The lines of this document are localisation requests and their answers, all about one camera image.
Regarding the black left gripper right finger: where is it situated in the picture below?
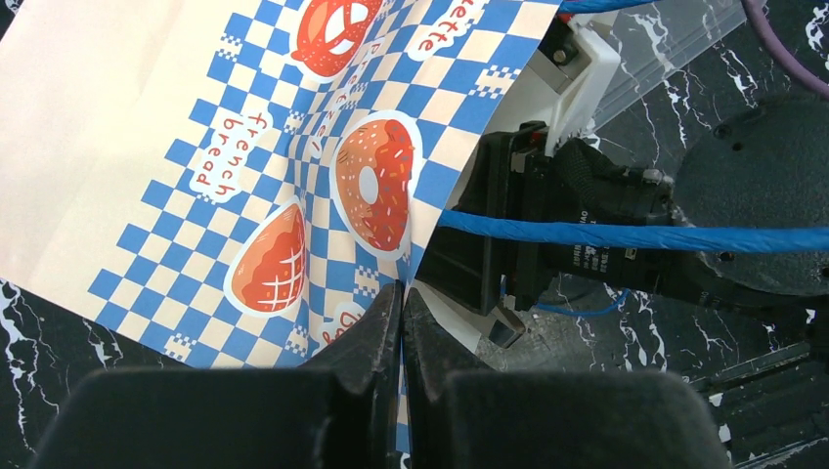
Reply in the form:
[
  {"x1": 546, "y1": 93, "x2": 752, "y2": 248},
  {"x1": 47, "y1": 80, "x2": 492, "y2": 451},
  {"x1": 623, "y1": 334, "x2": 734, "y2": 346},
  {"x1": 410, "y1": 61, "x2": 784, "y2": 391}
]
[{"x1": 403, "y1": 290, "x2": 730, "y2": 468}]

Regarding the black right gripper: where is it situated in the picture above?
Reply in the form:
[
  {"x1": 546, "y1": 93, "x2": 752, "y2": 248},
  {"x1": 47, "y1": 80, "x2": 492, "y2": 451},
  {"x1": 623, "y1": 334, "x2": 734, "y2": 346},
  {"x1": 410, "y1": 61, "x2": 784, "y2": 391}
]
[{"x1": 417, "y1": 95, "x2": 828, "y2": 320}]

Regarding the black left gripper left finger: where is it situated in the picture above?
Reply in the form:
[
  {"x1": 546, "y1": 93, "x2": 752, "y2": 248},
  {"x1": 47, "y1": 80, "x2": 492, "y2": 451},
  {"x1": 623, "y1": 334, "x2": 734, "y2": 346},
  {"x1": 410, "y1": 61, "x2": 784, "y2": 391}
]
[{"x1": 31, "y1": 282, "x2": 404, "y2": 468}]

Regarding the checkered paper bread bag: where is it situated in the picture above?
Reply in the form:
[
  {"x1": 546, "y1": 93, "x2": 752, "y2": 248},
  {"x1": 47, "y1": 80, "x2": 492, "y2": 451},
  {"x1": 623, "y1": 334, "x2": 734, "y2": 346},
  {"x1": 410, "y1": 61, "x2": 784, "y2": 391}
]
[{"x1": 0, "y1": 0, "x2": 829, "y2": 454}]

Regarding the clear plastic tray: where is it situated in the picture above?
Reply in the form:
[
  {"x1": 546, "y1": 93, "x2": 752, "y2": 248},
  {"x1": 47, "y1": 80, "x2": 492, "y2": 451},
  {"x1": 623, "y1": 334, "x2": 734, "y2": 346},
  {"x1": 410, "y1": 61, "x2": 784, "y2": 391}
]
[{"x1": 593, "y1": 0, "x2": 746, "y2": 129}]

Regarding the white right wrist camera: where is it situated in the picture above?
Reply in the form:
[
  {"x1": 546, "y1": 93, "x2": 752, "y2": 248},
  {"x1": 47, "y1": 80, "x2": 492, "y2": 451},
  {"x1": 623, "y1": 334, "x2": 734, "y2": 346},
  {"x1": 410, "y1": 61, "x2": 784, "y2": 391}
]
[{"x1": 499, "y1": 9, "x2": 623, "y2": 158}]

